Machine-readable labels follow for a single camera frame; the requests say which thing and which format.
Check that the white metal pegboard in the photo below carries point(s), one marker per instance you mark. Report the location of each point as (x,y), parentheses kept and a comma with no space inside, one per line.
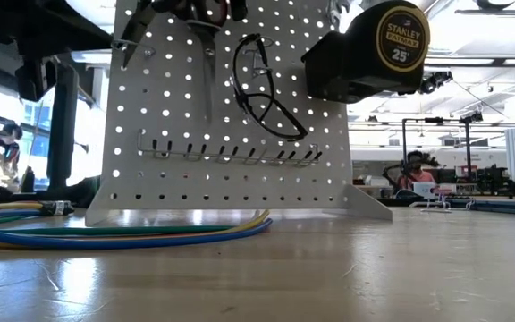
(239,206)

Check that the clear safety glasses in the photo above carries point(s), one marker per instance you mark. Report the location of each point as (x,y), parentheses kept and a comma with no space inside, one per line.
(262,49)

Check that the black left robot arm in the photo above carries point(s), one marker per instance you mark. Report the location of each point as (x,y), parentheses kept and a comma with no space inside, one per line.
(38,22)

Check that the multi prong tool rack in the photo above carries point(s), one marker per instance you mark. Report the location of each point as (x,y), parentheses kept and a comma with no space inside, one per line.
(222,156)

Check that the black plastic bin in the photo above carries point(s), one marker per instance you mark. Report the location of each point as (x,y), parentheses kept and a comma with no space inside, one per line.
(324,76)

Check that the person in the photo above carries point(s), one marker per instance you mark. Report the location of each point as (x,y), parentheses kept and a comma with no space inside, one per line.
(2,152)
(414,172)

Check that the white background container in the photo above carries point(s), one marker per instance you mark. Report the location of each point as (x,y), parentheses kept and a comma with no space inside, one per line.
(424,190)

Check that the black ceiling spotlight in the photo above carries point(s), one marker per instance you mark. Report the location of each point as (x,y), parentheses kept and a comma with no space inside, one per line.
(434,80)

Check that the black pole rig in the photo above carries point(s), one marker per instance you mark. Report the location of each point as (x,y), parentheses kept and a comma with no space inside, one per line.
(467,147)

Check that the small dark bottle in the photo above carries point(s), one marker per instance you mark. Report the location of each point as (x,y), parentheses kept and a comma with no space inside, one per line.
(27,181)

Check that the black background equipment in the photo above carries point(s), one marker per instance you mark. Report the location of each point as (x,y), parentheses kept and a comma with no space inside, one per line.
(494,176)

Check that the black upright post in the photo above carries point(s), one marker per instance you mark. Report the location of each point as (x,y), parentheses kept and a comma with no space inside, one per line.
(63,143)

